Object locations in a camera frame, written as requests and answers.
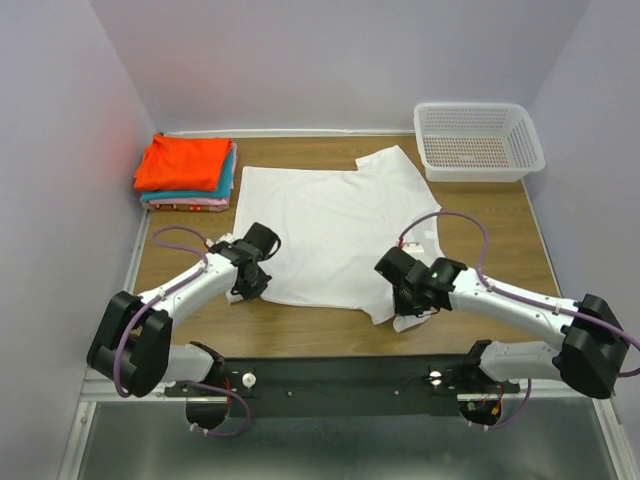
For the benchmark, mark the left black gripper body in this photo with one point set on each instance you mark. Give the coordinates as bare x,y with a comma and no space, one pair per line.
258,285

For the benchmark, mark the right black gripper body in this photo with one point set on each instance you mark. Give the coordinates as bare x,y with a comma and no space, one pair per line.
404,303

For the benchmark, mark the white t shirt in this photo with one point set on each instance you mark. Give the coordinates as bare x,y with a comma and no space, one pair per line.
335,226

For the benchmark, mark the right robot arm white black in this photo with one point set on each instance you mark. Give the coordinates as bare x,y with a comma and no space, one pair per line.
580,343

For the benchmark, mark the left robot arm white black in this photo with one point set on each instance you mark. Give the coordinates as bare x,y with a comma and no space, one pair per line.
133,342

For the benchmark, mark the pink folded t shirt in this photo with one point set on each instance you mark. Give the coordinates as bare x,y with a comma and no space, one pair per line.
191,204

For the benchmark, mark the teal folded t shirt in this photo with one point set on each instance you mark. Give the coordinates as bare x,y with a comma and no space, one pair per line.
222,191

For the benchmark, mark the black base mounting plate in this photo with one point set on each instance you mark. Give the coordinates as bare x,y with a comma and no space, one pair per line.
356,386

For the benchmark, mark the orange folded t shirt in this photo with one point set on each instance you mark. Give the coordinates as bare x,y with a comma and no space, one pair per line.
176,163

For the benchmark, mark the white back edge strip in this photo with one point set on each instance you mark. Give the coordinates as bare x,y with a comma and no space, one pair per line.
289,133

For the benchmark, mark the white plastic basket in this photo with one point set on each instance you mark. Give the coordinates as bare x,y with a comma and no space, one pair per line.
477,142

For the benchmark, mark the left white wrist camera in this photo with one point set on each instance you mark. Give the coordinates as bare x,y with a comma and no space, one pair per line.
228,237

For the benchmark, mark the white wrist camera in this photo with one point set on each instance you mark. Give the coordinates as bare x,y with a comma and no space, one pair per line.
228,237
414,249

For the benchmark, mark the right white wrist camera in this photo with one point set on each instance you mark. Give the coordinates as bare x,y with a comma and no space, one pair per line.
414,249

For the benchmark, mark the aluminium frame rail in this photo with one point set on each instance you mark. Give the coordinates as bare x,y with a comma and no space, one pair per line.
208,406

